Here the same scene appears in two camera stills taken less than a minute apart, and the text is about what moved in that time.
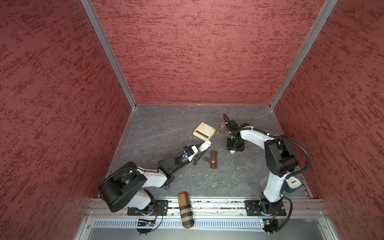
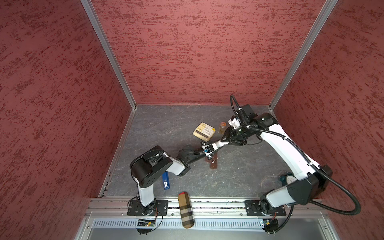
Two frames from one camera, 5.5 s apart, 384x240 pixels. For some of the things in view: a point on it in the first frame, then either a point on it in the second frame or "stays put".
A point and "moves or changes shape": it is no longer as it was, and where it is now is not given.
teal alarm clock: [292, 183] stays put
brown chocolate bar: [213, 159] stays put
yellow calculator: [204, 131] stays put
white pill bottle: [205, 145] moves or changes shape
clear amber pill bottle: [222, 128] stays put
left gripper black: [197, 158] → [203, 144]
